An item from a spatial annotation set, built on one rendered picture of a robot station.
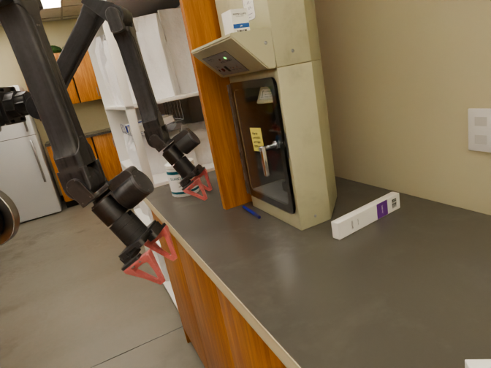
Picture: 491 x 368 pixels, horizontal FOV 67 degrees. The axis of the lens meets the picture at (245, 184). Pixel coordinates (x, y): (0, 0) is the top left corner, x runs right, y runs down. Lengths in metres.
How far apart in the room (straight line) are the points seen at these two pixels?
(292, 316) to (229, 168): 0.73
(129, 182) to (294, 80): 0.53
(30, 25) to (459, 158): 1.08
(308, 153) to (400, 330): 0.54
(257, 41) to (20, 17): 0.51
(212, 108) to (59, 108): 0.67
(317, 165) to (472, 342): 0.60
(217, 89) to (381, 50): 0.55
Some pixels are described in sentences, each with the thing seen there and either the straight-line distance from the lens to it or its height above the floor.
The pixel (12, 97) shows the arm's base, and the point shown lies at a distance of 1.43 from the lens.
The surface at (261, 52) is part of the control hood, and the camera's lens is 1.00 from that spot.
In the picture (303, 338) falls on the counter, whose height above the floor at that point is 0.94.
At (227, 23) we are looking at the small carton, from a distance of 1.05.
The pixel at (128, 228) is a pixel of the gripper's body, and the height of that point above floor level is 1.16.
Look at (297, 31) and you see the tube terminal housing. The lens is 1.06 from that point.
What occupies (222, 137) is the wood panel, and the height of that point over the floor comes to 1.21.
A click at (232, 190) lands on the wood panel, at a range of 1.39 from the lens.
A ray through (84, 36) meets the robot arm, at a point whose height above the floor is 1.60.
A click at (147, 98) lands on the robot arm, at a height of 1.39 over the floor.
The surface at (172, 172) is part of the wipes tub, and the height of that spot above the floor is 1.06.
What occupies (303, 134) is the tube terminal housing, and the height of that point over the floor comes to 1.22.
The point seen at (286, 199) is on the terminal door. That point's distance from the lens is 1.11.
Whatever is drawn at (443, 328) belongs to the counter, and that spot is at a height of 0.94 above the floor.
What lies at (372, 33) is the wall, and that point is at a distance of 1.36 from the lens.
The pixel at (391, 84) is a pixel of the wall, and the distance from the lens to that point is 1.32.
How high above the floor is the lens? 1.41
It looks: 16 degrees down
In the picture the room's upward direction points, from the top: 11 degrees counter-clockwise
